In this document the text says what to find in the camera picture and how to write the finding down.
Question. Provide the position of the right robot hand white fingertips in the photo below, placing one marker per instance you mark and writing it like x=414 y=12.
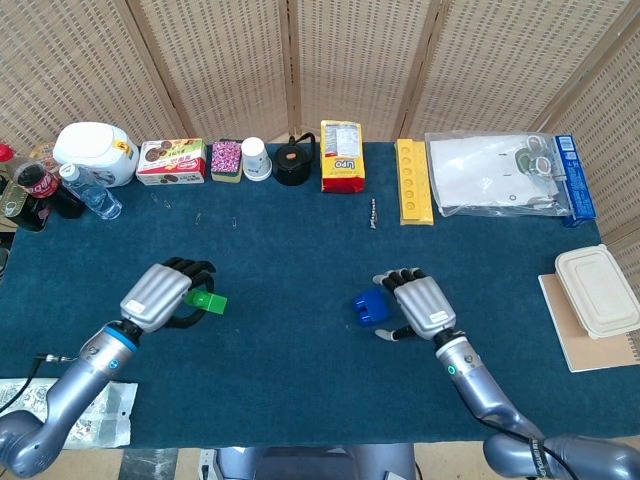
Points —
x=425 y=302

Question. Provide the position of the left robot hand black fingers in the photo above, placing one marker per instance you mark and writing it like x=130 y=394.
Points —
x=155 y=295

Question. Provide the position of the blue toy block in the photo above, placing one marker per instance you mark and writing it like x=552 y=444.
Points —
x=372 y=307

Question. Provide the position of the green toy block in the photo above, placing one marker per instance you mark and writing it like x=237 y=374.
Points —
x=212 y=302

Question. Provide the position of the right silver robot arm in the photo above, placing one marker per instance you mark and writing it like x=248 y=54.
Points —
x=475 y=385

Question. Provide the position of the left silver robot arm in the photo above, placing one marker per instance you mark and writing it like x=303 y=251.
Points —
x=75 y=390

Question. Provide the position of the small metal screw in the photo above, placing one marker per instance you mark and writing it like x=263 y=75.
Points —
x=373 y=214

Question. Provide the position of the clear plastic water bottle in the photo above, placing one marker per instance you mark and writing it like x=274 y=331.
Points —
x=95 y=195

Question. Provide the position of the yellow holed rack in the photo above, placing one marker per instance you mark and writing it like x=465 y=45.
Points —
x=414 y=185

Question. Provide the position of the clear printed plastic package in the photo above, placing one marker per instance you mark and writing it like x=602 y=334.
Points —
x=110 y=415

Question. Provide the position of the red white cookie box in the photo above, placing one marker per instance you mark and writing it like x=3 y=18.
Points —
x=172 y=162

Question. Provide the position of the blue felt tablecloth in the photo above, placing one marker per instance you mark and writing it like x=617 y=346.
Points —
x=290 y=260

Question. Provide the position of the clear plastic bag with papers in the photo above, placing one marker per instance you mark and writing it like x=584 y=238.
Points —
x=480 y=170

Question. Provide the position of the pink patterned yellow sponge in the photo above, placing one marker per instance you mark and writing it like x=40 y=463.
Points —
x=226 y=160

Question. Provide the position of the dark sauce bottle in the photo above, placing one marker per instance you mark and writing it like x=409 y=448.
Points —
x=25 y=215

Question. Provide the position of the cola bottle red label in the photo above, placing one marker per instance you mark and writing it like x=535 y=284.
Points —
x=45 y=187

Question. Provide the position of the brown spiral notebook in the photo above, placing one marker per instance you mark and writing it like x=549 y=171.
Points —
x=575 y=345

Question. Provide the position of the white plastic jug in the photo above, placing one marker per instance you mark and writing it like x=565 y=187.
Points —
x=92 y=147

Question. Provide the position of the yellow Lipo box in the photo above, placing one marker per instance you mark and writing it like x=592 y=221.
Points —
x=342 y=160

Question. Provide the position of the beige lidded food container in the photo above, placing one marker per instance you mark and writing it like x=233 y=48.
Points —
x=600 y=290

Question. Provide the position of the grey robot torso base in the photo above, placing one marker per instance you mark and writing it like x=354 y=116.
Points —
x=310 y=462

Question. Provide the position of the blue cardboard box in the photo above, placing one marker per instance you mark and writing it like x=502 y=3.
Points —
x=577 y=175

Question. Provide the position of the red capped bottle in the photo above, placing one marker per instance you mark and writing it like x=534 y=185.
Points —
x=7 y=155

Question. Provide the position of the woven wicker folding screen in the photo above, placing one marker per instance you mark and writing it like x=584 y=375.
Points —
x=225 y=65

